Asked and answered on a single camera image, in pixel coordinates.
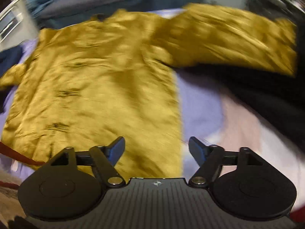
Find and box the gold satin jacket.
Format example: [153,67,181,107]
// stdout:
[1,4,296,178]

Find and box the black quilted jacket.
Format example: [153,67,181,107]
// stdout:
[181,61,305,153]

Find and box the navy blue folded garment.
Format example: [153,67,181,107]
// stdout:
[0,45,23,77]

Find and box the grey blanket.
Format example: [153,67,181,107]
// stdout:
[39,0,168,22]

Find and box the white machine with screen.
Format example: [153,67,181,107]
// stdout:
[1,0,39,51]

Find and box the black wire rack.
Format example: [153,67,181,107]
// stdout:
[246,0,304,25]

